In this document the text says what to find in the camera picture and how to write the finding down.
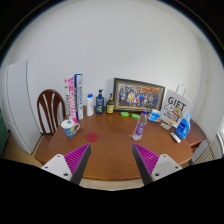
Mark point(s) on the white mug with blue print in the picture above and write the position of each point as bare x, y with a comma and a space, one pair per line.
69, 129

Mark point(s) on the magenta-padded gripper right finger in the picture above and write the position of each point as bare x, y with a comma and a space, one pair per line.
148, 159

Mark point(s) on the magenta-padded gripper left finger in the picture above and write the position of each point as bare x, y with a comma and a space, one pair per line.
75, 159

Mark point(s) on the white paper gift bag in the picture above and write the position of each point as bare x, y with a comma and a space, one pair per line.
175, 106

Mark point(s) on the yellow-labelled brown pump bottle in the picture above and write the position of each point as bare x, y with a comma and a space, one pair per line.
110, 107

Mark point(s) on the framed group photo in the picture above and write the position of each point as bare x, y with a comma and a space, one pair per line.
138, 95

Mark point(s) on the dark blue pump bottle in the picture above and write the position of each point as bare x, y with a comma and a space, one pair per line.
100, 105

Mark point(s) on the blue detergent bottle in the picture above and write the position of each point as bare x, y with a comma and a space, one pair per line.
183, 129

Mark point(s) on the small colourful snack packet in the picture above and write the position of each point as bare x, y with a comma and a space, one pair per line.
165, 126

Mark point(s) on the small white remote control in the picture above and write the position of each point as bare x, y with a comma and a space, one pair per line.
175, 137

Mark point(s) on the white radiator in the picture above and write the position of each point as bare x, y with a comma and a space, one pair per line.
208, 154

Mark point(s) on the purple-capped clear water bottle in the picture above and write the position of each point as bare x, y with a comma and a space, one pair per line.
140, 128

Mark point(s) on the white bottle with blue cap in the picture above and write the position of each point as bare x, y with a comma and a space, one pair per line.
90, 106

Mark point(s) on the tall white and blue box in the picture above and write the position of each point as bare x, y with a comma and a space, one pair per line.
79, 96

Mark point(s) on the flat round red coaster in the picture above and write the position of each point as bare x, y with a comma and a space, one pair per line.
92, 137

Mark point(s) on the dark wooden chair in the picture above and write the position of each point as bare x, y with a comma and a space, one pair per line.
50, 95

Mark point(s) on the tall pink and white box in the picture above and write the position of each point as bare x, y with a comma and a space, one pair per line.
70, 100

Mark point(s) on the blue tissue pack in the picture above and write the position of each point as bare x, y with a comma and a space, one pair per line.
155, 116

